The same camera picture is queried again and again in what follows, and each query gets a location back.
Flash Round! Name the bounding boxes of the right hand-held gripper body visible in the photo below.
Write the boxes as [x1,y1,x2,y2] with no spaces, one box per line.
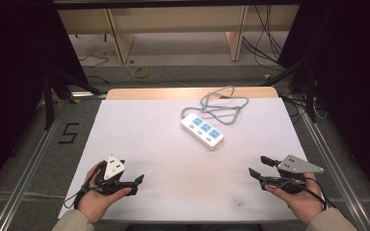
[264,154,325,195]

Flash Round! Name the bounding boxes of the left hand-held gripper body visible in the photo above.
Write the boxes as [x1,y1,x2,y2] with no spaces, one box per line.
[94,154,135,196]

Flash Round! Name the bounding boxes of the person's right hand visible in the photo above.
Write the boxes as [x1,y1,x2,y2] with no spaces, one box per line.
[264,172,328,225]

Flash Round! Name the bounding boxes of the person's left hand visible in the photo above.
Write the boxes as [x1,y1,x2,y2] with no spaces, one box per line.
[76,161,133,224]

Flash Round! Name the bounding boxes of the white table cover sheet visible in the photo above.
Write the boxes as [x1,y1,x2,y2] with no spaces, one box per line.
[58,97,309,223]

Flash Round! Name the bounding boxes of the white power strip blue sockets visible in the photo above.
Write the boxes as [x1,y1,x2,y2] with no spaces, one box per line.
[180,112,225,151]

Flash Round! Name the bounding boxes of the black metal stand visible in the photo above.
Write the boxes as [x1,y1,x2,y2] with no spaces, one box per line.
[263,52,319,123]
[42,64,101,131]

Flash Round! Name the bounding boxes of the wooden table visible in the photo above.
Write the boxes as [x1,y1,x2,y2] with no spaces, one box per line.
[105,86,279,101]

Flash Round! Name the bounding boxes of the dark curtain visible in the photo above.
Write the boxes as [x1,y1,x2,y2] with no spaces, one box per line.
[0,0,91,200]
[277,0,370,211]

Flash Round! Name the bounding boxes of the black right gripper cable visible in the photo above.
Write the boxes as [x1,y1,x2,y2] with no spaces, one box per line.
[297,177,337,210]

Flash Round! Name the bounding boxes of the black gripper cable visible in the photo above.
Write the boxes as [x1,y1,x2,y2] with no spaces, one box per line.
[297,177,337,210]
[63,160,109,210]

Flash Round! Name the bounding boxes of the aluminium floor rail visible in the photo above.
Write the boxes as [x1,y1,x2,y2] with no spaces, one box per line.
[0,99,69,231]
[297,102,370,231]

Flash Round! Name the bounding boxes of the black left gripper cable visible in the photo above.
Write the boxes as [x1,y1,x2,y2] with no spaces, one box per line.
[63,160,109,210]

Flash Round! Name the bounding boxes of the grey power strip cable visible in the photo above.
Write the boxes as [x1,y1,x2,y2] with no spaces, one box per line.
[180,85,250,126]

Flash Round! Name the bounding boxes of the yellow coiled cable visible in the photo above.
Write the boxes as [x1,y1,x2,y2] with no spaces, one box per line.
[132,65,149,80]

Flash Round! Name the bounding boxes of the black floor cable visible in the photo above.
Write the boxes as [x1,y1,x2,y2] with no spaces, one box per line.
[77,53,110,69]

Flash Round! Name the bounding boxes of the black hanging cables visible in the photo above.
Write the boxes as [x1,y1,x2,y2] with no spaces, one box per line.
[242,4,286,71]

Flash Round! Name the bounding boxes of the light wooden desk frame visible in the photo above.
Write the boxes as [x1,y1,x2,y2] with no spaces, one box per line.
[57,4,301,64]

